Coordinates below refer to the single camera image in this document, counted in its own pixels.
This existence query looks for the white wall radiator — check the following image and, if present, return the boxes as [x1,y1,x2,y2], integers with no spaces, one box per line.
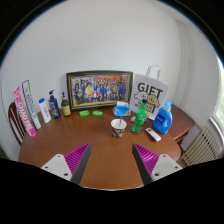
[180,125,224,167]

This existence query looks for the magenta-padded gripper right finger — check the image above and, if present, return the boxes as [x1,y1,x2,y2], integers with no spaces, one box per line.
[132,143,184,186]

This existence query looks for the green plastic drink bottle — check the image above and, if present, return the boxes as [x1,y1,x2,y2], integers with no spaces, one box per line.
[131,98,149,134]

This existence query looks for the blue tissue pack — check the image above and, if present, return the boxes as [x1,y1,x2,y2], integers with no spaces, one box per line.
[112,101,132,118]

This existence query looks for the dark blue pump bottle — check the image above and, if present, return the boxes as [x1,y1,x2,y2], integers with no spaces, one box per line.
[48,89,62,119]

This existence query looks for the small green packet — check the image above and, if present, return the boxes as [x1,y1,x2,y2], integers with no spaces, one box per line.
[78,109,90,118]
[91,110,104,118]

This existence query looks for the pink shuttlecock tube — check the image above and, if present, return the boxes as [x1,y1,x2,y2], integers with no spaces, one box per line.
[12,86,37,138]

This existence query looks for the white remote control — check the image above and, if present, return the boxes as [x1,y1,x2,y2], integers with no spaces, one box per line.
[145,127,162,142]

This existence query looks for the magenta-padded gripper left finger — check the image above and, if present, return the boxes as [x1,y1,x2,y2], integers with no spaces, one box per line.
[40,143,92,186]

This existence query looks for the white bottle with blue cap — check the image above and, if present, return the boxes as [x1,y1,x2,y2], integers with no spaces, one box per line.
[38,97,52,124]

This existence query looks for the blue detergent bottle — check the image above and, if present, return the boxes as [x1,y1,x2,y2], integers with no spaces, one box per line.
[152,100,174,135]

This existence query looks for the amber pump bottle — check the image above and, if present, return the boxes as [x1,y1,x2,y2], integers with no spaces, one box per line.
[60,91,72,117]

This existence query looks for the flat round red coaster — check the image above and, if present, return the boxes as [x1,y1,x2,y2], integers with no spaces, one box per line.
[129,124,144,136]

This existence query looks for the framed group photo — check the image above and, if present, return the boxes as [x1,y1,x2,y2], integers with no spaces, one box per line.
[65,69,134,112]

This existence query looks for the white paper cup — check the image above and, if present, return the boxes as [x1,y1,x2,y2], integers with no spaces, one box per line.
[110,118,128,139]

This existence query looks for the white green shuttlecock tube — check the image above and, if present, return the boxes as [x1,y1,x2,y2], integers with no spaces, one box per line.
[21,79,42,130]

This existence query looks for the dark wooden chair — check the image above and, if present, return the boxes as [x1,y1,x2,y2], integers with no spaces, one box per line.
[7,101,26,146]

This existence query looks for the small wooden side table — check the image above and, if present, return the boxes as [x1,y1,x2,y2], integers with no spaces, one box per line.
[168,103,196,145]

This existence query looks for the white paper gift bag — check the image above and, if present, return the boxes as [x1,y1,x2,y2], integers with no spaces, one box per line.
[129,64,170,121]

